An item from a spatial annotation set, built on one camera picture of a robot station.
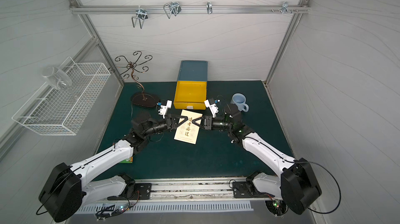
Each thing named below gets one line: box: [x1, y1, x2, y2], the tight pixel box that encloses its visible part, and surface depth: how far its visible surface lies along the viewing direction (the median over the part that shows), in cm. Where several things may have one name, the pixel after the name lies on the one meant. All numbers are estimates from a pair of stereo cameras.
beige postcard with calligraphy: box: [173, 109, 204, 145], surface depth 70 cm
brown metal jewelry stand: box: [108, 51, 160, 108], surface depth 92 cm
